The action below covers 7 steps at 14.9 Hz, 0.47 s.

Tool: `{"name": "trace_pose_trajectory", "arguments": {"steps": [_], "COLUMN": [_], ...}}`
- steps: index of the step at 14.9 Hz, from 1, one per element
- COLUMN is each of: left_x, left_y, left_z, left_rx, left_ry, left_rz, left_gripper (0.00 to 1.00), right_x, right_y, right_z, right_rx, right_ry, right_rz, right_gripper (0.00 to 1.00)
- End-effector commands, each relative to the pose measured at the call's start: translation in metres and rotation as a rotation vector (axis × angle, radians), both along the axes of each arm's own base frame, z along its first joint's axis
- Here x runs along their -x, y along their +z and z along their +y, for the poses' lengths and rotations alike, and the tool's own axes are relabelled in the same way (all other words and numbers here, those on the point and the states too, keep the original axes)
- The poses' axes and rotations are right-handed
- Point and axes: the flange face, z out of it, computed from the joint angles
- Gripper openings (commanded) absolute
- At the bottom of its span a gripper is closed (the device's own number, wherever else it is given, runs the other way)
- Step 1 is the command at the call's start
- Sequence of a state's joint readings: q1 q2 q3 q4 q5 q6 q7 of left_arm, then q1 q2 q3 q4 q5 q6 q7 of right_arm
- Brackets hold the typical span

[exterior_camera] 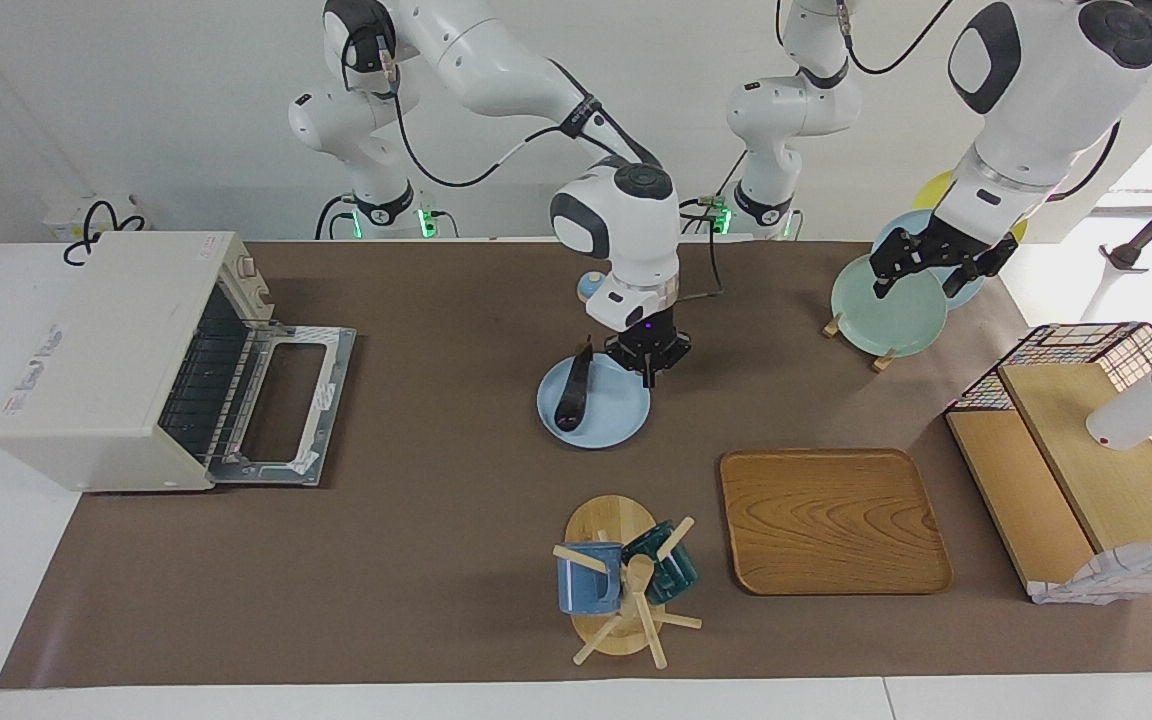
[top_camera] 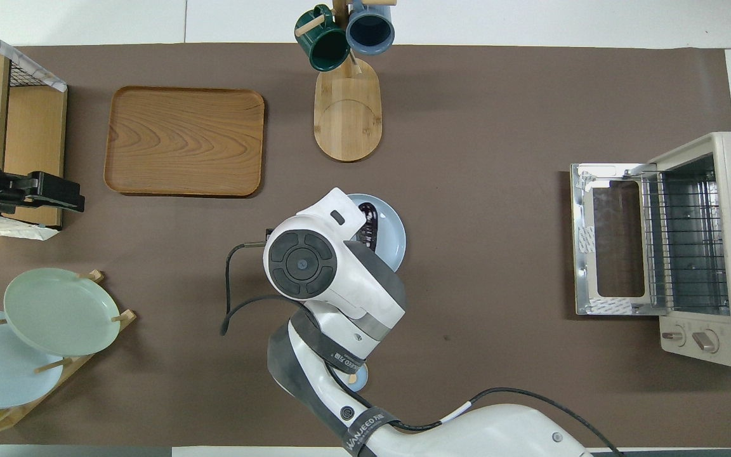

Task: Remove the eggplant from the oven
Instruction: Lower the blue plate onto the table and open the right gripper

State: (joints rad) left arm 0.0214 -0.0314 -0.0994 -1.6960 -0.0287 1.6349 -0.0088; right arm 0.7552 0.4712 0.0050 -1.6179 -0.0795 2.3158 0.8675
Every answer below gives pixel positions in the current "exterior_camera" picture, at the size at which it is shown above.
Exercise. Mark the blue mug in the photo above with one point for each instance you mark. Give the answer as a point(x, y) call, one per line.
point(586, 592)

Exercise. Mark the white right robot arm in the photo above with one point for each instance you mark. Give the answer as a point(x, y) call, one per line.
point(496, 60)

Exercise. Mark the small blue dome bell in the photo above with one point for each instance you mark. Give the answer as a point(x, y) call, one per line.
point(587, 288)

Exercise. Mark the wooden plate rack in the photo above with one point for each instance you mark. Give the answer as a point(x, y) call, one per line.
point(831, 326)

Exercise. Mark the wooden mug tree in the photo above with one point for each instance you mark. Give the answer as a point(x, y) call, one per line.
point(611, 520)

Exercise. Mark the white patterned cloth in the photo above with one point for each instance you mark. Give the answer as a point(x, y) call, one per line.
point(1116, 575)

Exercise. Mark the light blue plate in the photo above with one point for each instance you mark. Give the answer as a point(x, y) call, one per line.
point(611, 415)

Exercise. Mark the dark purple eggplant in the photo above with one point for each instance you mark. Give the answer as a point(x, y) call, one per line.
point(573, 395)

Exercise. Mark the brown table mat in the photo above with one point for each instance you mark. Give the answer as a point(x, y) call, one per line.
point(436, 520)

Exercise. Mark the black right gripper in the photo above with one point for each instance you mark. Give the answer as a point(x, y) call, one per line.
point(648, 345)

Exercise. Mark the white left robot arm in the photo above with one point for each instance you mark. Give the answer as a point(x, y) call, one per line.
point(1046, 90)

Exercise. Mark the white cup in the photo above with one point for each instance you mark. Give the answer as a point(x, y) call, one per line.
point(1136, 415)

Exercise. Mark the mint green plate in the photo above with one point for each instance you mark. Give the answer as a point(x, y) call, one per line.
point(886, 322)

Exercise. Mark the wooden shelf box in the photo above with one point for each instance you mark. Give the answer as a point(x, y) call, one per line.
point(1086, 470)

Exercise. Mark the white toaster oven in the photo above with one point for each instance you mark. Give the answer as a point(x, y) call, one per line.
point(86, 370)

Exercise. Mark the pale blue racked plate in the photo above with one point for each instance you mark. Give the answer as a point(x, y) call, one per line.
point(911, 225)

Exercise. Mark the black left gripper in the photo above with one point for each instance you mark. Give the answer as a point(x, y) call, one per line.
point(941, 248)

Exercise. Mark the green lit base connector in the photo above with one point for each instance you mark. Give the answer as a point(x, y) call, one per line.
point(433, 222)
point(716, 215)

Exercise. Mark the wooden serving tray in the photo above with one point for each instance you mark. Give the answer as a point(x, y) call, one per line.
point(831, 520)

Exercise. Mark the white power strip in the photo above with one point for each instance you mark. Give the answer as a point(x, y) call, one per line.
point(56, 215)

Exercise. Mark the yellow plate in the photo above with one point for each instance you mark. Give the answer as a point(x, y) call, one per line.
point(936, 190)

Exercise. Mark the dark teal mug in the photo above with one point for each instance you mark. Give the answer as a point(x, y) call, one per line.
point(678, 575)

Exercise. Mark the glass oven door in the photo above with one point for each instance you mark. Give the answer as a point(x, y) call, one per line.
point(331, 400)

